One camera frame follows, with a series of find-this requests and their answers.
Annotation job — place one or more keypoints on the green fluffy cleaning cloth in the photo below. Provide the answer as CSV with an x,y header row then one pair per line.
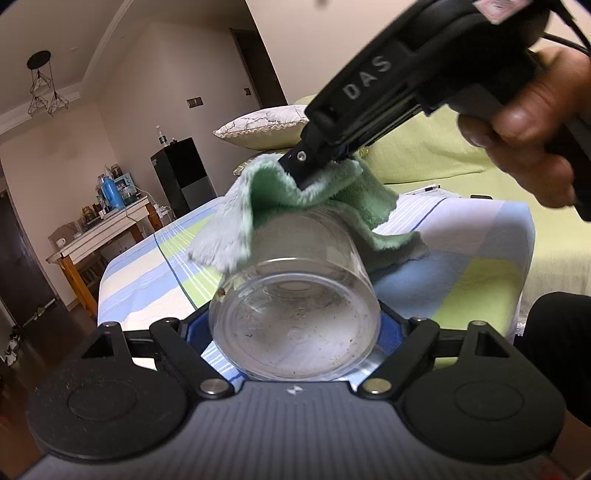
x,y
268,184

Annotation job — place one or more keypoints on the flat cardboard box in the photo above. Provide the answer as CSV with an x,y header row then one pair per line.
x,y
62,233

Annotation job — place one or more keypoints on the person's right hand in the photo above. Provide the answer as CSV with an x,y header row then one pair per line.
x,y
521,124

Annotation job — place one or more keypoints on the dark entrance door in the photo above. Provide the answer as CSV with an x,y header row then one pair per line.
x,y
23,267

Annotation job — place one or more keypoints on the green covered sofa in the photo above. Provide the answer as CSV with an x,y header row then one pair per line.
x,y
438,157

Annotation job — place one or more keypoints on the teal mini oven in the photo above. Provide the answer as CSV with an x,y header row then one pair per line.
x,y
128,187

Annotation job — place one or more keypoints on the tall black cabinet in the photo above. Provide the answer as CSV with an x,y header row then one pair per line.
x,y
184,170

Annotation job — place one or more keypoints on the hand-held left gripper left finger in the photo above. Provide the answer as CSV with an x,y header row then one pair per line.
x,y
194,332

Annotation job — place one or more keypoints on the person's dark trouser leg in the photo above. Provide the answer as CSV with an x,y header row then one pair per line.
x,y
558,332

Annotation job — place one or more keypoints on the dark wall switch plate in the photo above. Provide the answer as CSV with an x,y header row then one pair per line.
x,y
195,101

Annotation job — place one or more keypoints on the dark brown room door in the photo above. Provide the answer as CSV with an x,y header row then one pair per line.
x,y
263,69

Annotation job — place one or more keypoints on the green chevron pillow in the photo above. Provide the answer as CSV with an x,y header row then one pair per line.
x,y
242,168

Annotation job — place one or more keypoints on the white sneaker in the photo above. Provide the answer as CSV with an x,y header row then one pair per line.
x,y
13,346

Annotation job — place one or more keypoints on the clear plastic jar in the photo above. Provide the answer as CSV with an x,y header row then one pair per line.
x,y
295,323

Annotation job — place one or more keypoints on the white crackle pattern pillow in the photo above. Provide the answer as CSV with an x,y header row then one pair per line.
x,y
263,124

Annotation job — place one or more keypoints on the white power strip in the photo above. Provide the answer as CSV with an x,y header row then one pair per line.
x,y
162,210

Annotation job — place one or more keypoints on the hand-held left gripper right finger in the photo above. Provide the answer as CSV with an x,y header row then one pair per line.
x,y
392,332

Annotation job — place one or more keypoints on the clear water bottle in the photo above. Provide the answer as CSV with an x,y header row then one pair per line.
x,y
162,138

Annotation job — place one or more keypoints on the wooden desk with white top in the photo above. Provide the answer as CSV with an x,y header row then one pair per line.
x,y
101,230

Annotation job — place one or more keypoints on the blue thermos flask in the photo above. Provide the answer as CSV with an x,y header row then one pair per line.
x,y
111,196

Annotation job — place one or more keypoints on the pair of grey slippers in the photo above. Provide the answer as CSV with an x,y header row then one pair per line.
x,y
45,308

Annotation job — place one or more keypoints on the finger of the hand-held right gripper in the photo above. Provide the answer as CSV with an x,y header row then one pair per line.
x,y
300,166

